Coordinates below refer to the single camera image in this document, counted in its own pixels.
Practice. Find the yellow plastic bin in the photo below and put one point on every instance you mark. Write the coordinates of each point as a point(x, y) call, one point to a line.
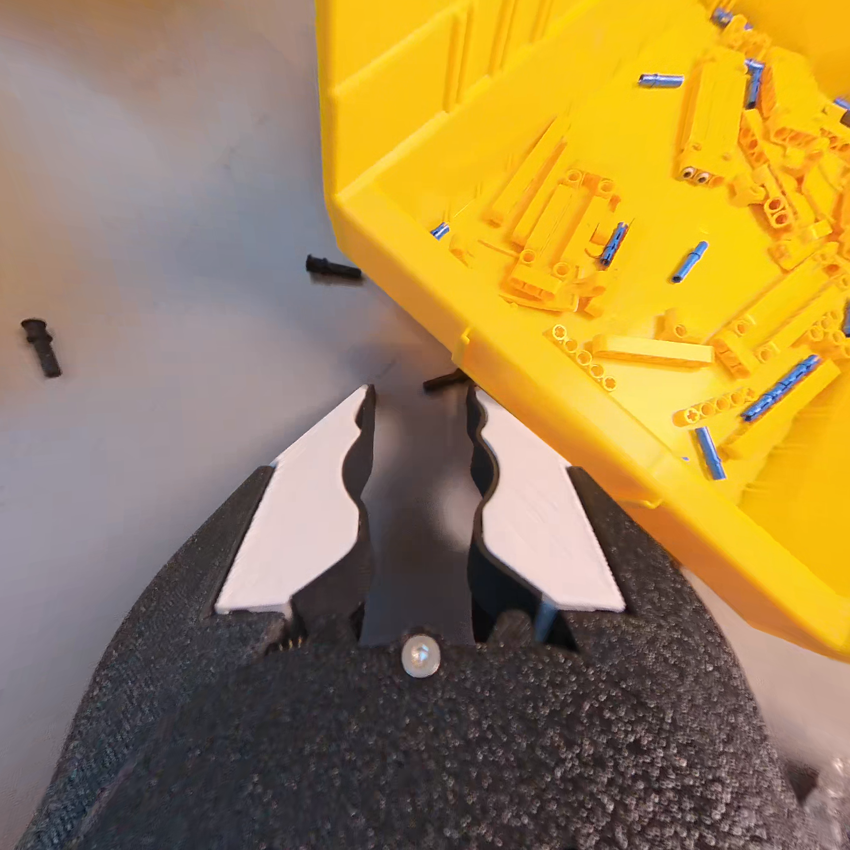
point(412, 119)

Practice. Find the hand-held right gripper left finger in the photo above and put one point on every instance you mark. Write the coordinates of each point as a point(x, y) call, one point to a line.
point(292, 531)

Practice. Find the black connector pin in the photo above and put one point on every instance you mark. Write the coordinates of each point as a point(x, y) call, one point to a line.
point(41, 345)
point(332, 267)

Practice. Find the grey desk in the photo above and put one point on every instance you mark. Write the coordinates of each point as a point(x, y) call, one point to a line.
point(166, 199)

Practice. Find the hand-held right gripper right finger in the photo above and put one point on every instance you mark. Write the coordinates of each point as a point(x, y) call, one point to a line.
point(544, 531)

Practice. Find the short black axle piece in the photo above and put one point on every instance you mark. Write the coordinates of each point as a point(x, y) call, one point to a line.
point(446, 381)

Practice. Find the pile of yellow blue parts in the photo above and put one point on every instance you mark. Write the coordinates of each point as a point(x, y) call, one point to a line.
point(689, 262)

